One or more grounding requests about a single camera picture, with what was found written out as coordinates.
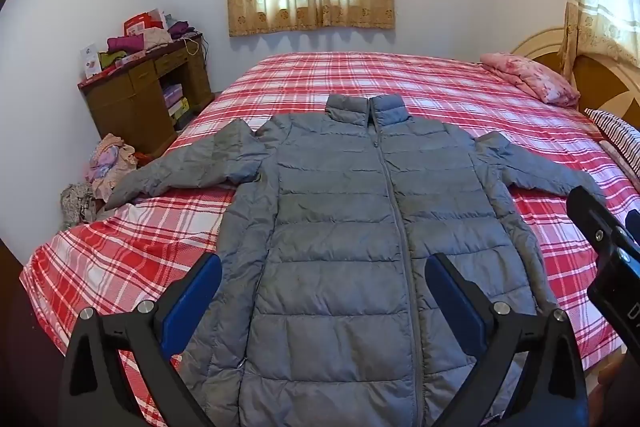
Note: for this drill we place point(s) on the brown wooden desk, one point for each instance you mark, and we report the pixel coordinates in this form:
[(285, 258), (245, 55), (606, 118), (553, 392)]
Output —
[(125, 102)]

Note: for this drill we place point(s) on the red cardboard box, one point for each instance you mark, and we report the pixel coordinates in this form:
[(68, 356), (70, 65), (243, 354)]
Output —
[(140, 22)]

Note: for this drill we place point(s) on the pale pink folded clothes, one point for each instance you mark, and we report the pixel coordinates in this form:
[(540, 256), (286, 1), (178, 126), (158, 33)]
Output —
[(157, 39)]

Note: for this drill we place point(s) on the pink clothes pile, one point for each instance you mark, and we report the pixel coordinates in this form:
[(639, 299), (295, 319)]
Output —
[(110, 167)]

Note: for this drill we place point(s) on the purple folded clothes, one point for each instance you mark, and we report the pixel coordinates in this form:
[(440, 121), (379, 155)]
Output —
[(181, 29)]

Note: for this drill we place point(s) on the bed with red plaid sheet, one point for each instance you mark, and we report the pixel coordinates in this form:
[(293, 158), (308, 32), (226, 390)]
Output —
[(350, 72)]

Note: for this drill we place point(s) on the striped pillow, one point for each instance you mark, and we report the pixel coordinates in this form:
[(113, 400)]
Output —
[(620, 137)]

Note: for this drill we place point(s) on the magenta folded clothes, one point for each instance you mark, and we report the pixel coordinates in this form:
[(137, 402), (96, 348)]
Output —
[(125, 43)]

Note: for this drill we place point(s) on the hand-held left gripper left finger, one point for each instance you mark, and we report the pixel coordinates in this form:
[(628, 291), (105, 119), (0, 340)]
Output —
[(207, 283)]

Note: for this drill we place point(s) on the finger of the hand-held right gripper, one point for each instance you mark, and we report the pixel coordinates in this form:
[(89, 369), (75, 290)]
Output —
[(590, 217)]

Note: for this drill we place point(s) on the green folded cloth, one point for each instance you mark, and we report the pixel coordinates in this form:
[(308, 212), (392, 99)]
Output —
[(111, 59)]

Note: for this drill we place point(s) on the wooden bed headboard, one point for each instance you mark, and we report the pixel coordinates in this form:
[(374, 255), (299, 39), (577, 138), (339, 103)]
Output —
[(600, 72)]

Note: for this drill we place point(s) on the stack of boxes under desk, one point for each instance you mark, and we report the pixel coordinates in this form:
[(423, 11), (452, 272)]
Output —
[(176, 104)]

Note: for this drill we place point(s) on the pink floral folded quilt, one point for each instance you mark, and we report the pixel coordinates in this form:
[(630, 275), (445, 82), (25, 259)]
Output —
[(535, 77)]

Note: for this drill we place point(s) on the white printed card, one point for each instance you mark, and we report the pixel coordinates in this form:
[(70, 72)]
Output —
[(91, 62)]

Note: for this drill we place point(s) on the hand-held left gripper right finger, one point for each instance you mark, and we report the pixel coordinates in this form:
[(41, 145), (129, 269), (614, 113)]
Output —
[(446, 283)]

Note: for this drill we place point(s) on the grey floral cloth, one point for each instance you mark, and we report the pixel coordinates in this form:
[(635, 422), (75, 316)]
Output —
[(76, 204)]

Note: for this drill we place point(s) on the grey puffer jacket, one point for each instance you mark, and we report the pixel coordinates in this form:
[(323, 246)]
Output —
[(340, 232)]

